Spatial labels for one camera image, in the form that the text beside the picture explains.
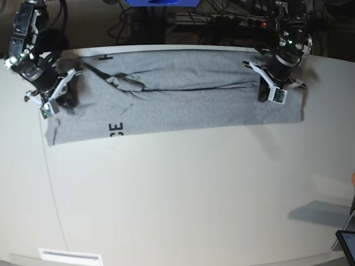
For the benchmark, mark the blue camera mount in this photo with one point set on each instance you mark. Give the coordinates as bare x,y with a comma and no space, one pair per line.
162,3

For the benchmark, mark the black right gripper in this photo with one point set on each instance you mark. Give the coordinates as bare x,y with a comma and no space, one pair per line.
44,80

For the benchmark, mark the white paper strip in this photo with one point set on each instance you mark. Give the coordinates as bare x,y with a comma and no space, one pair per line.
70,257

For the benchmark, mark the black tablet screen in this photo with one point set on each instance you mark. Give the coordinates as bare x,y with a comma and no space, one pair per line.
346,241

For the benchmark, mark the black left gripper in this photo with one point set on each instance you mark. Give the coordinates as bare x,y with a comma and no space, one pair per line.
281,66

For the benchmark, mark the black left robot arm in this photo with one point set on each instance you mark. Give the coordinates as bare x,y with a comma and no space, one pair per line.
276,29

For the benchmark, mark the black power strip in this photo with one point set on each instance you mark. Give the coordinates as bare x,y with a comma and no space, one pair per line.
236,21

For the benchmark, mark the grey T-shirt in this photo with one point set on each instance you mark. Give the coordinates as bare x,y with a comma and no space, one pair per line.
165,90

